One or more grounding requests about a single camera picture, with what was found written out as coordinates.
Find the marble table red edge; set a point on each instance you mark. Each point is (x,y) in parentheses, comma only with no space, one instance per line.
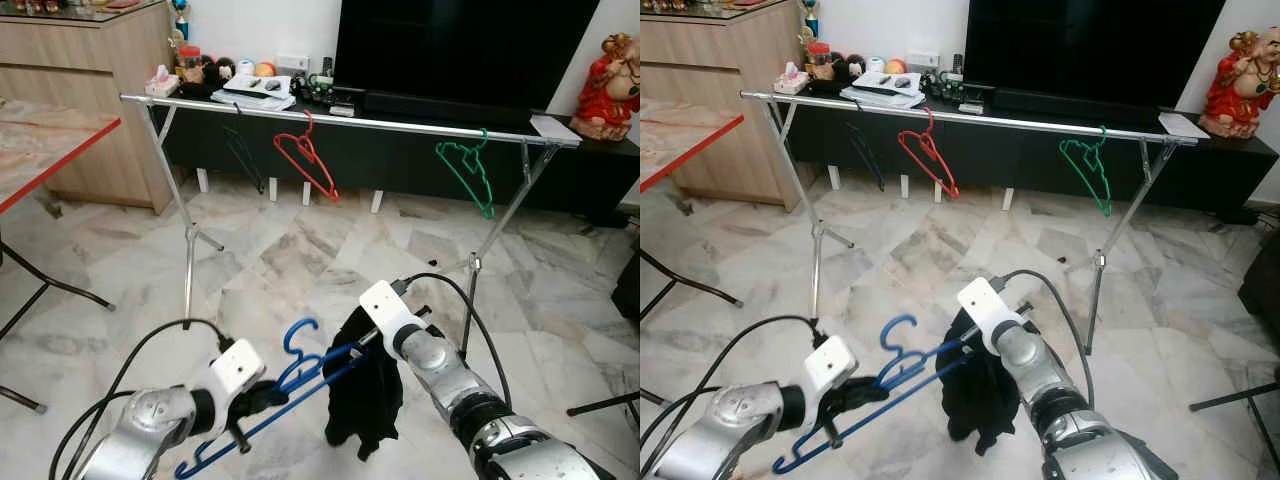
(40,145)
(680,135)

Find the glass jar red lid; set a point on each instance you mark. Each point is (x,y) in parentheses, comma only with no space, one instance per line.
(190,62)
(819,60)

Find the black soundbar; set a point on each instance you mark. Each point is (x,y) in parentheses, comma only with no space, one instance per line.
(450,108)
(1080,105)

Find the steel clothes rack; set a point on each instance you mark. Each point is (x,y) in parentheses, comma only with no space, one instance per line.
(1000,120)
(400,124)

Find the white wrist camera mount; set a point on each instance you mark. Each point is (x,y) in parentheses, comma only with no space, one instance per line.
(238,372)
(390,315)
(833,368)
(990,312)

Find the black green gadget pile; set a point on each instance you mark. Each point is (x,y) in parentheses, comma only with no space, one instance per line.
(318,92)
(945,90)

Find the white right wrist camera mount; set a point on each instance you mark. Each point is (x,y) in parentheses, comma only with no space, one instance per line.
(390,315)
(990,312)

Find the black plastic hanger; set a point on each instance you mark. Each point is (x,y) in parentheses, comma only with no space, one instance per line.
(245,160)
(868,155)

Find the blue gold trophy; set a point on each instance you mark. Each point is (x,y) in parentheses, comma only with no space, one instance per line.
(808,18)
(180,20)

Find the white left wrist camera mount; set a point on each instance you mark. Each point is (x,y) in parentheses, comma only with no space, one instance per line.
(833,368)
(238,372)

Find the white paper sheet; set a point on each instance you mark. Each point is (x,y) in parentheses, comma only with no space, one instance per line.
(555,128)
(1183,125)

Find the red laughing Buddha statue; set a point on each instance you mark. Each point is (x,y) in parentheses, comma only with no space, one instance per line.
(1240,90)
(605,95)

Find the blue plastic hanger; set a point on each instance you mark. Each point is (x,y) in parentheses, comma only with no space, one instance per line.
(300,372)
(900,368)

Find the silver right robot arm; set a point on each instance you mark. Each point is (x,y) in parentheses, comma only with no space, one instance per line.
(480,400)
(1060,400)

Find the black television console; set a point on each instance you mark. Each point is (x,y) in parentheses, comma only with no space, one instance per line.
(400,170)
(1020,170)

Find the black printed shirt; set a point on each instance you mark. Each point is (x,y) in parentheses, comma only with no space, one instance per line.
(985,400)
(365,400)

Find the red plastic hanger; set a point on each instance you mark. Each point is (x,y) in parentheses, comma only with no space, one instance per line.
(925,150)
(305,152)

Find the small white flat device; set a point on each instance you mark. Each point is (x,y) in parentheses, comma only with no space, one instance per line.
(342,110)
(971,108)

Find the light wooden cabinet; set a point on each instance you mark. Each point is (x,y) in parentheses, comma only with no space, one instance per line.
(90,100)
(730,90)

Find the black flat television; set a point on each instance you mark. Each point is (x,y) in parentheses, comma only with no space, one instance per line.
(1090,50)
(460,50)

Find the pink tissue box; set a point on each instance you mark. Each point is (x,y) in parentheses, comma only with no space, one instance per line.
(791,80)
(162,83)

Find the green plastic hanger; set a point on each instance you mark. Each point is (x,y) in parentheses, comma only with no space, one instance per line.
(1092,158)
(470,160)

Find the stack of white papers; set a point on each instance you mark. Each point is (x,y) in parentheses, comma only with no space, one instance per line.
(880,90)
(250,93)

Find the black Mickey Mouse plush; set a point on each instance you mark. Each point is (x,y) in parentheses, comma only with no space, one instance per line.
(848,67)
(220,70)

